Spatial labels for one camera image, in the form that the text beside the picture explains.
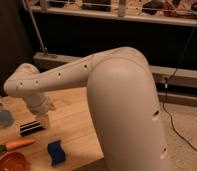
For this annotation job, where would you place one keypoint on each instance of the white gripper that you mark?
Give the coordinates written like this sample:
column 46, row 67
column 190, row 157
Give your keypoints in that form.
column 40, row 104

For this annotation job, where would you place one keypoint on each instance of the orange carrot-like pepper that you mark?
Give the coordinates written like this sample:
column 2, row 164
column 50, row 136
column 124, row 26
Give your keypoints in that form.
column 15, row 144

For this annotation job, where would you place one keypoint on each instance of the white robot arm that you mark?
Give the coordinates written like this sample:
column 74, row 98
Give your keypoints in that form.
column 122, row 100

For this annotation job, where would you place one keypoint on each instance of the blue ceramic cup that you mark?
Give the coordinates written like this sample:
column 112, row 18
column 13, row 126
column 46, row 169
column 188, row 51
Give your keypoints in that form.
column 6, row 118

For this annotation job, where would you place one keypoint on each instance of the orange ceramic bowl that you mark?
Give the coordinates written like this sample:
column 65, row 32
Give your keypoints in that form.
column 14, row 161

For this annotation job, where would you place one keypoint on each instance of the black white striped block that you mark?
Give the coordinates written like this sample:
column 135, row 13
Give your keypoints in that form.
column 30, row 128

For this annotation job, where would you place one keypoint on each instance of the blue sponge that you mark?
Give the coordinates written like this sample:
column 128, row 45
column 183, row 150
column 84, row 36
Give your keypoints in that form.
column 56, row 153

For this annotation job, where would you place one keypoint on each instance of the grey metal pole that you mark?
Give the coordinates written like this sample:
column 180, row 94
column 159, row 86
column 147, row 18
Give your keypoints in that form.
column 42, row 46

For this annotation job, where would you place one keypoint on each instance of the cluttered wooden shelf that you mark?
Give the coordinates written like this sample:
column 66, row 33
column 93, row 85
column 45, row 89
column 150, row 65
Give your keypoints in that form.
column 150, row 11

